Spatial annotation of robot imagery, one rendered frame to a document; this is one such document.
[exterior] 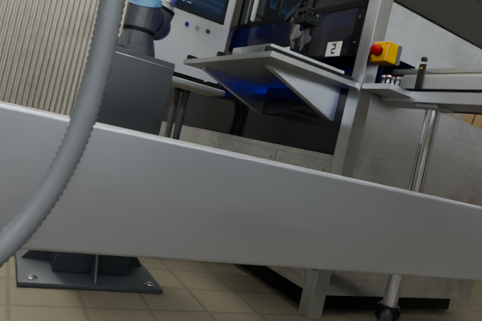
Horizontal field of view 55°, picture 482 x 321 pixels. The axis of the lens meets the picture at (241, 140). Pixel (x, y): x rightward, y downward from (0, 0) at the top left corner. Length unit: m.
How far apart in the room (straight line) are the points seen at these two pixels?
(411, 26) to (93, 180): 1.64
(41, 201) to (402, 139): 1.64
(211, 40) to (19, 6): 2.93
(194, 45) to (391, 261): 1.94
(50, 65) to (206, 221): 4.63
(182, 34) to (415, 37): 1.15
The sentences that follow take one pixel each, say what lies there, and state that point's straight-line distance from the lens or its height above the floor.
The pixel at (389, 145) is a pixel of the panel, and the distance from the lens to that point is 1.87.
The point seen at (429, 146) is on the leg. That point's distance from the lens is 1.69.
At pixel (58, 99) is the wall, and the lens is 5.07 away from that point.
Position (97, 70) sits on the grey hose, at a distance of 0.43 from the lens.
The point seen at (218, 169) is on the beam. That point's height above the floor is 0.53.
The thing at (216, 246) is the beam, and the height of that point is 0.45.
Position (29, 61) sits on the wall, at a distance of 5.06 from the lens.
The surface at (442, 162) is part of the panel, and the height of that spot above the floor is 0.68.
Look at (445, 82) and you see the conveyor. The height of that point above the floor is 0.91.
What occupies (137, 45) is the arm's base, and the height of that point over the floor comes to 0.82.
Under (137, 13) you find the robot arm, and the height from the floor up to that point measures 0.93.
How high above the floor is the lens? 0.56
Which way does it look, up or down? 1 degrees up
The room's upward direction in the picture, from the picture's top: 13 degrees clockwise
